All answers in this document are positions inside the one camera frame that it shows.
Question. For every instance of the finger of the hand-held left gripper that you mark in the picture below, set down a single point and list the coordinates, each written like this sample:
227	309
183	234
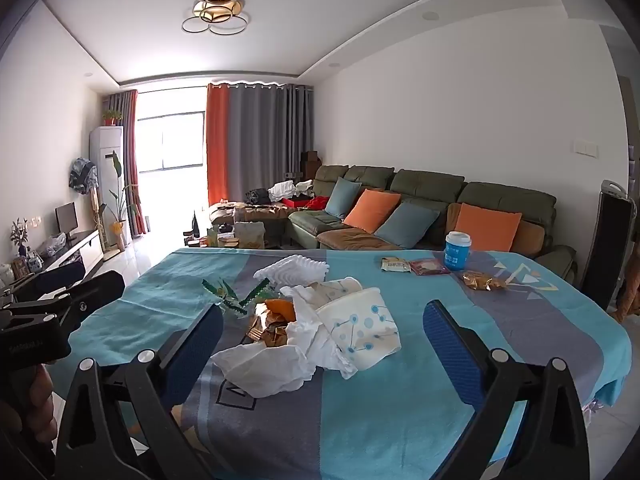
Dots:
65	274
100	287

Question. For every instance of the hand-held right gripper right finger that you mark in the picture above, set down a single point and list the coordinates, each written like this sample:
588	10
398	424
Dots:
450	350

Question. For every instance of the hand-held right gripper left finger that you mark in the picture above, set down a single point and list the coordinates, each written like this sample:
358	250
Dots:
197	355

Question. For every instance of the white tissue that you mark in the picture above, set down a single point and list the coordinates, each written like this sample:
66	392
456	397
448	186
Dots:
260	365

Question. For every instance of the gold snack bag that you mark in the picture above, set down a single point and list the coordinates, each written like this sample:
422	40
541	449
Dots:
267	335

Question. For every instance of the orange peel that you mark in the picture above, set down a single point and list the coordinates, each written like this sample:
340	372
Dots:
280	307

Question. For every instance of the white foam fruit net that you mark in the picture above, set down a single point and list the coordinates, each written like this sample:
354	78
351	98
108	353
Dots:
290	270

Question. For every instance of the person's left hand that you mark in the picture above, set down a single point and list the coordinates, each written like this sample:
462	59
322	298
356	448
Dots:
47	410

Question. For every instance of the white and black TV cabinet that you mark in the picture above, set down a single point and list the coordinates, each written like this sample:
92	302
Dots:
90	250

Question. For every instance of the black monitor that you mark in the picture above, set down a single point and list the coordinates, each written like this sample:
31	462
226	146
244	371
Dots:
66	217

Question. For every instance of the vase with flowers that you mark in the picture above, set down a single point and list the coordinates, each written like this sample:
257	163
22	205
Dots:
20	237

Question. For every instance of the green leafy wrapper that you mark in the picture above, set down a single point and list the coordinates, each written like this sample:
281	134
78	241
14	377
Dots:
227	295

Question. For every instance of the small gold snack wrapper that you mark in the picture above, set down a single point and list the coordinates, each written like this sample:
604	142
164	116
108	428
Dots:
482	280

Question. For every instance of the blue grey printed tablecloth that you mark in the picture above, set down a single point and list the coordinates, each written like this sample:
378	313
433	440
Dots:
400	410

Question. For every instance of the tall leafy houseplant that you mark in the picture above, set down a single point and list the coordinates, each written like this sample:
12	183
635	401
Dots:
117	210

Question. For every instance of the red snack packet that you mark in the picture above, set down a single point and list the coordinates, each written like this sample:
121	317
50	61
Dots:
430	266

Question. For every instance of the crushed white paper cup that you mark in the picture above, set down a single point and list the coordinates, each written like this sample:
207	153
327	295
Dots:
365	330

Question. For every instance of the blue cup with white lid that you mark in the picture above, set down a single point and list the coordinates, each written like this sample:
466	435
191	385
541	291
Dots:
457	255

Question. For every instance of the cloth covered standing fan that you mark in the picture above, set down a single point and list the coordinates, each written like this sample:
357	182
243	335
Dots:
82	175

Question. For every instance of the yellow white snack packet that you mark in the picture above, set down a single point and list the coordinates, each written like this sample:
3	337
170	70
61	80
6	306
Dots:
395	265

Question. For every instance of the group of food jars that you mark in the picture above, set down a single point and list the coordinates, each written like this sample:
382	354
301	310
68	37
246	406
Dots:
220	237

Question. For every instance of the orange cushion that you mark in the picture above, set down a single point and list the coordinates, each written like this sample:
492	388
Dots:
487	227
372	210

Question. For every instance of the grey and red curtain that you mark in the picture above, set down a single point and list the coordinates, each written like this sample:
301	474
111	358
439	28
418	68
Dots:
127	160

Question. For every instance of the clear snack bag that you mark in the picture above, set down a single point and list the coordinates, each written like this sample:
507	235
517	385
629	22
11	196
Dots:
250	235

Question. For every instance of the blue cushion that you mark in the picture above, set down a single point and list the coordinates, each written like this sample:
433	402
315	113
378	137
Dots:
407	225
342	197

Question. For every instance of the white standing air conditioner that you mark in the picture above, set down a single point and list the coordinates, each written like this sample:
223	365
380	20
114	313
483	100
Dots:
107	145

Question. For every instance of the window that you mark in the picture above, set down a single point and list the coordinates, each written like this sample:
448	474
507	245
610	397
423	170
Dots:
170	145

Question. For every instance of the small potted plant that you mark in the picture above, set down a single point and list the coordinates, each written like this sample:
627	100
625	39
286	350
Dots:
112	117

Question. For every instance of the green sectional sofa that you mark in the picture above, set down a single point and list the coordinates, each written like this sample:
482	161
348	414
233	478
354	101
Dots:
425	187

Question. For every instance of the black bag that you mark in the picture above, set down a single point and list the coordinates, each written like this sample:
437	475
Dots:
257	196

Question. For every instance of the pile of white clothes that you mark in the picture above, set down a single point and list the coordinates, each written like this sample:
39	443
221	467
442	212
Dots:
290	190

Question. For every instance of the red cloth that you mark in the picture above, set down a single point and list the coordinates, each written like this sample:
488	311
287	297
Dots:
317	203

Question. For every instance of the orange and grey curtain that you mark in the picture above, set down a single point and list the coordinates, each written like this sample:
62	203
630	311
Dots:
260	140

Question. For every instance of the brown boxes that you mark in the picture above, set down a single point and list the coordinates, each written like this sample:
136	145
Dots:
310	165

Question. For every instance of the white wall switch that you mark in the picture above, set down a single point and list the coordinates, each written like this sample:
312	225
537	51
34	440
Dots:
586	148

